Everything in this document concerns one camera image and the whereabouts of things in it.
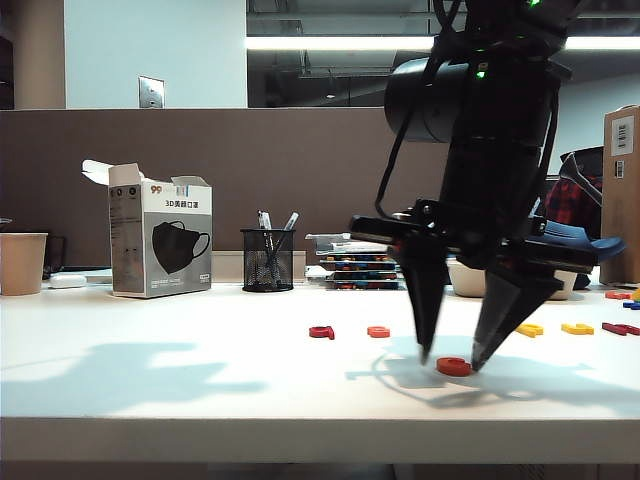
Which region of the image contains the grey face mask box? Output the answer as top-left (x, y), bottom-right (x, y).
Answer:
top-left (82, 159), bottom-right (214, 300)

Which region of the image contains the black mesh pen holder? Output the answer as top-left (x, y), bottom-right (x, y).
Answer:
top-left (240, 228), bottom-right (297, 295)

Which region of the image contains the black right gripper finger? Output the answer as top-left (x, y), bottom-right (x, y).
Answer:
top-left (396, 246), bottom-right (452, 366)
top-left (470, 269), bottom-right (567, 374)

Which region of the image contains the white earbuds case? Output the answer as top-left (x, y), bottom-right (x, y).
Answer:
top-left (49, 273), bottom-right (90, 291)

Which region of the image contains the metal wall switch plate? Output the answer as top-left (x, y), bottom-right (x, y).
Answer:
top-left (137, 75), bottom-right (167, 111)

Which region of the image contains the letter magnet blister pack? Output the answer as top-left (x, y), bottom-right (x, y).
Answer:
top-left (324, 280), bottom-right (409, 293)
top-left (324, 271), bottom-right (407, 284)
top-left (319, 255), bottom-right (400, 267)
top-left (323, 263), bottom-right (404, 275)

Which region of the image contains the orange letter c magnet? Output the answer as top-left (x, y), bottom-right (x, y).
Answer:
top-left (435, 356), bottom-right (474, 378)

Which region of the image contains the red plaid shirt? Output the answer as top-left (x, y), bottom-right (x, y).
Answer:
top-left (544, 175), bottom-right (604, 241)

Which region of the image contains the silver black pen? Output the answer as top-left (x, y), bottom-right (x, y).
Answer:
top-left (269, 212), bottom-right (301, 266)
top-left (256, 210), bottom-right (277, 254)

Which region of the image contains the beige pulp food container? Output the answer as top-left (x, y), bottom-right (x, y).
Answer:
top-left (445, 258), bottom-right (580, 302)

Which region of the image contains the brown cardboard box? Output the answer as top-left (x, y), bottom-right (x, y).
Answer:
top-left (599, 105), bottom-right (640, 288)

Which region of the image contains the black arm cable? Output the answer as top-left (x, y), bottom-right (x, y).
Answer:
top-left (374, 29), bottom-right (447, 222)

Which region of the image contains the navy blue slipper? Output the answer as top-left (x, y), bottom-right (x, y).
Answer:
top-left (541, 218), bottom-right (627, 267)

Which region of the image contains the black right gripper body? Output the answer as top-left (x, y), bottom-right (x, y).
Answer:
top-left (349, 144), bottom-right (599, 276)

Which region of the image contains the brown paper cup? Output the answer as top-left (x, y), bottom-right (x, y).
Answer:
top-left (0, 232), bottom-right (50, 298)

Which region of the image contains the clear plastic box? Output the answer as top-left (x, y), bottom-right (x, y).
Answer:
top-left (305, 232), bottom-right (397, 257)

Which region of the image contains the brown desk divider panel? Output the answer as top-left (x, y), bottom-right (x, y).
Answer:
top-left (0, 106), bottom-right (451, 282)

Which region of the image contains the black office chair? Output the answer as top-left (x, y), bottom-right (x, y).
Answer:
top-left (558, 145), bottom-right (605, 207)

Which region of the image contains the white ceiling light strip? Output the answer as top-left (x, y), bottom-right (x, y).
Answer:
top-left (244, 35), bottom-right (640, 52)

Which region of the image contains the dark red letter magnet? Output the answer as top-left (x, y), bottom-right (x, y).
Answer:
top-left (601, 322), bottom-right (640, 338)

